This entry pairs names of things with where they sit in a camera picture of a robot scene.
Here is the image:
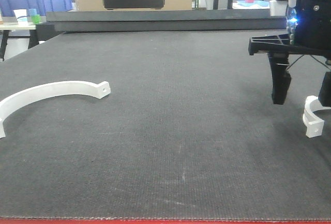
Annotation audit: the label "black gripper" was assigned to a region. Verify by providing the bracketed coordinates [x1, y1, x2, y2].
[248, 0, 331, 107]

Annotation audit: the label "small white curved pipe clamp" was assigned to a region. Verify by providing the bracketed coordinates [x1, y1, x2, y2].
[302, 95, 330, 138]

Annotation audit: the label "large white curved pipe clamp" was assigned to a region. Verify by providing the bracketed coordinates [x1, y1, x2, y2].
[1, 81, 111, 138]

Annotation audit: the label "blue tray with red cube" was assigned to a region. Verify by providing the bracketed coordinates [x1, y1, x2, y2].
[236, 0, 269, 8]

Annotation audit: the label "dark grey board stack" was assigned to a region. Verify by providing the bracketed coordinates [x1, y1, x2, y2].
[46, 9, 286, 32]

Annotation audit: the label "black woven table mat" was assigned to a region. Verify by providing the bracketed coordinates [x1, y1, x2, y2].
[1, 31, 330, 220]

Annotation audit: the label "blue plastic crate on side table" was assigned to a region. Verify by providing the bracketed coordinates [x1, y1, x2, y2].
[1, 0, 73, 17]

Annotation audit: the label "green plastic cup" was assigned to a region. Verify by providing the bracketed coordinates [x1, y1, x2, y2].
[31, 14, 41, 25]

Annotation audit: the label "light blue plastic cup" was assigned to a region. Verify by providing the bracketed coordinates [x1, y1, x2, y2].
[28, 8, 38, 17]

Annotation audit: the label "white paper cup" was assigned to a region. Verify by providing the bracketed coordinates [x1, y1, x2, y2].
[13, 9, 28, 26]

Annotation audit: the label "white side table black legs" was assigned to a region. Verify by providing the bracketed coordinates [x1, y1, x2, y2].
[1, 22, 45, 62]

